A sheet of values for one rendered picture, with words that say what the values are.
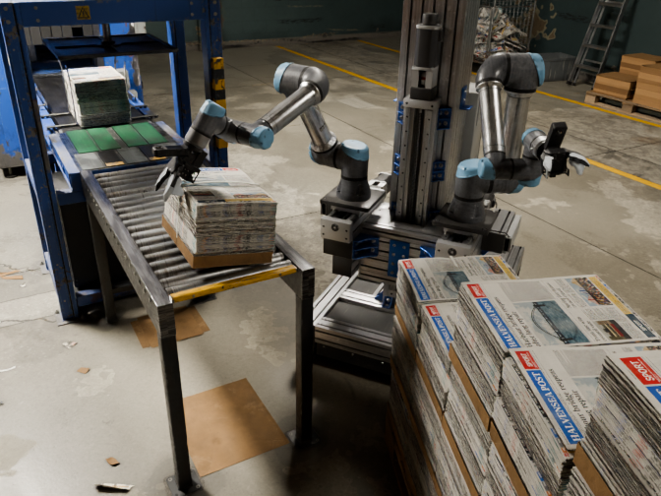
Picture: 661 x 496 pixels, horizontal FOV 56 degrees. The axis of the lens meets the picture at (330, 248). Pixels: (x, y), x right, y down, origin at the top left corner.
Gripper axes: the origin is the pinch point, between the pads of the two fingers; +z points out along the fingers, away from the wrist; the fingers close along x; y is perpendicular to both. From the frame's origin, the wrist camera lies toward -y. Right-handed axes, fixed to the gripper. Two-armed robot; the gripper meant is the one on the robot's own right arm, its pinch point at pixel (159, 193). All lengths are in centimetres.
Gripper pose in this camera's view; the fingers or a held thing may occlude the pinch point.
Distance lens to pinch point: 215.4
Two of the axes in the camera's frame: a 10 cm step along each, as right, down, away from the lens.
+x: -4.8, -3.9, 7.9
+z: -5.2, 8.5, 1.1
